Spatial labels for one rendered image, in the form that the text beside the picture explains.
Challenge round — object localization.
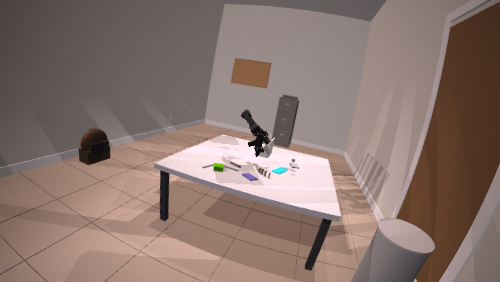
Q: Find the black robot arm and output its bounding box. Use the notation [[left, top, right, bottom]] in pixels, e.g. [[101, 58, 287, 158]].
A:
[[241, 109, 272, 147]]

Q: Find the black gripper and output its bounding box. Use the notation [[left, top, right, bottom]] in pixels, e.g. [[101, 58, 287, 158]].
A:
[[254, 139, 264, 157]]

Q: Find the green cube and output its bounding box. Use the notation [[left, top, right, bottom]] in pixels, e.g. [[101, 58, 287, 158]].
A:
[[214, 164, 223, 172]]

